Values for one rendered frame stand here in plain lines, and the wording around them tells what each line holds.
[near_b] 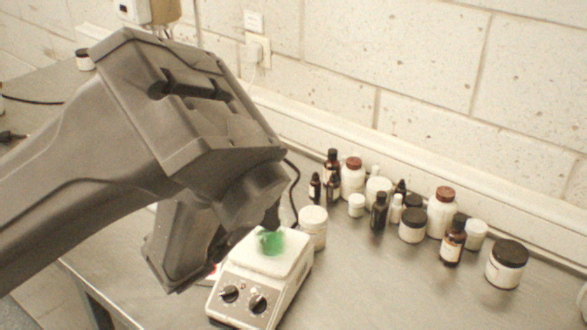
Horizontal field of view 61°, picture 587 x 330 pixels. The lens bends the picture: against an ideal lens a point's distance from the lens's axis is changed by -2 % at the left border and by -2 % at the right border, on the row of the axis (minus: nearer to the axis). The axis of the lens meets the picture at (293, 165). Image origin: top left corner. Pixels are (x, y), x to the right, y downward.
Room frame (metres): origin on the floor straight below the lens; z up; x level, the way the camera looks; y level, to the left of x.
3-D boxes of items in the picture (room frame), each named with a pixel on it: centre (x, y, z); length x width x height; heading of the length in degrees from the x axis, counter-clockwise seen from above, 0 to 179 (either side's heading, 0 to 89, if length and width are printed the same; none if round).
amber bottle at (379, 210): (0.84, -0.19, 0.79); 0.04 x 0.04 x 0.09
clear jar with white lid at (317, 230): (0.78, -0.04, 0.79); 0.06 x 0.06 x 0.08
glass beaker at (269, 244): (0.68, 0.04, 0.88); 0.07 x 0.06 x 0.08; 58
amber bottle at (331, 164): (0.99, -0.09, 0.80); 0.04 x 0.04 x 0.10
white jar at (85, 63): (1.68, 0.74, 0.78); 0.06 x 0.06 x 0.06
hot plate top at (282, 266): (0.69, 0.04, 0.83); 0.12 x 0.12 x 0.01; 65
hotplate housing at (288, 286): (0.66, 0.05, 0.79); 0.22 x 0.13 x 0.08; 155
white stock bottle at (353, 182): (0.95, -0.14, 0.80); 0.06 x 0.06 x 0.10
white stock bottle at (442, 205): (0.82, -0.31, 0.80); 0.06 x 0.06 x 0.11
